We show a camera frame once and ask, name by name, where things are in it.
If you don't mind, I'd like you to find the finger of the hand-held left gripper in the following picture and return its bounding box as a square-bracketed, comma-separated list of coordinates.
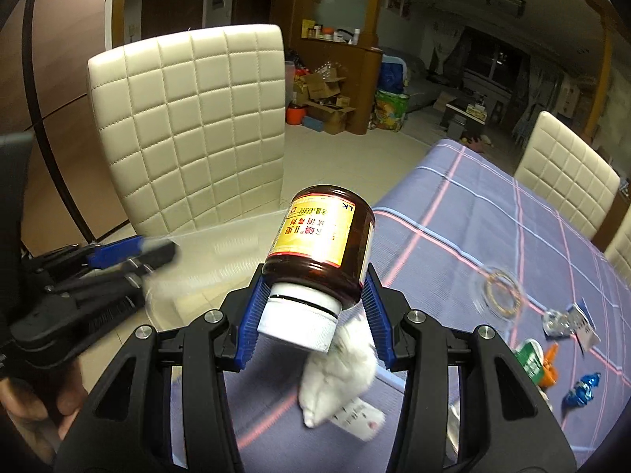
[12, 266, 153, 356]
[22, 235, 177, 287]

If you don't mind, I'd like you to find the dark wooden door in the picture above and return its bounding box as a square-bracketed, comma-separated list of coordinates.
[142, 0, 205, 40]

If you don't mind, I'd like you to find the crumpled clear foil wrapper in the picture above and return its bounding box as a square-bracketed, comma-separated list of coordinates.
[542, 308, 575, 338]

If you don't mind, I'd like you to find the low coffee table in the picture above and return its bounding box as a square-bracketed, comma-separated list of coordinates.
[441, 101, 489, 136]

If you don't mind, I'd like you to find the ceiling vent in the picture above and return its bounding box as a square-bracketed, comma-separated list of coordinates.
[483, 0, 524, 18]

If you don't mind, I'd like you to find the clear round lid gold ring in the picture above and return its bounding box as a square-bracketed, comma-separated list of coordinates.
[472, 265, 524, 317]

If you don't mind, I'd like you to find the curtained window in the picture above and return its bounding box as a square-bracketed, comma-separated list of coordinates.
[434, 24, 528, 84]

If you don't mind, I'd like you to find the person's left hand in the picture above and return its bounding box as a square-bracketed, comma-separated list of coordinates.
[0, 355, 90, 464]

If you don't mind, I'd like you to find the white and blue card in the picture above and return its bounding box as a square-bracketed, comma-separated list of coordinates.
[569, 300, 602, 356]

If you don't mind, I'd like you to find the blue bag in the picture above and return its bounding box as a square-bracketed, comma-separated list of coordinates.
[381, 56, 407, 94]

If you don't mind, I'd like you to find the blue foil candy wrapper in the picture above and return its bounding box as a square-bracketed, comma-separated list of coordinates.
[562, 371, 602, 409]

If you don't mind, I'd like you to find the wooden cabinet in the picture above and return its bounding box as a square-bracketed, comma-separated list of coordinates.
[271, 0, 386, 135]

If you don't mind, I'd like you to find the green packet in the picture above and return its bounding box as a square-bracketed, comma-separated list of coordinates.
[515, 339, 545, 390]

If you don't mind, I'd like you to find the orange peel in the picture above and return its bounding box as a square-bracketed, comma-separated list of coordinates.
[537, 342, 560, 387]

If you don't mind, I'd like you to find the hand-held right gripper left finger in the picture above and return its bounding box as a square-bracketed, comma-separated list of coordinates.
[53, 263, 271, 473]

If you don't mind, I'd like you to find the grey sofa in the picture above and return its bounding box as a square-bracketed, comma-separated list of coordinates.
[404, 54, 464, 109]

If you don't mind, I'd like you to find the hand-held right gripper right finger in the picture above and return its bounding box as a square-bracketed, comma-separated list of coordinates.
[362, 263, 577, 473]

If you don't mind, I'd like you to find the crumpled white tissue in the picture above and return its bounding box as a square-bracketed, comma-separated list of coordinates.
[298, 315, 380, 427]

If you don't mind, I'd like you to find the brown bottle with white cap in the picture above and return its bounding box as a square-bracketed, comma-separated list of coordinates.
[256, 184, 378, 356]

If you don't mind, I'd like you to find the colourful printed sack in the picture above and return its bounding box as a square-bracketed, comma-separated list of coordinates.
[371, 89, 410, 132]

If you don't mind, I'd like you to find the large cream quilted chair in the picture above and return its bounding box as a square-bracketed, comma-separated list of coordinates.
[86, 24, 287, 237]

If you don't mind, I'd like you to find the white paper strip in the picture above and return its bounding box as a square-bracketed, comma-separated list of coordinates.
[330, 397, 386, 441]

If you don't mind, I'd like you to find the open cardboard box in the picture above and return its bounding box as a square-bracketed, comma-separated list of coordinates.
[306, 101, 357, 135]
[296, 66, 346, 102]

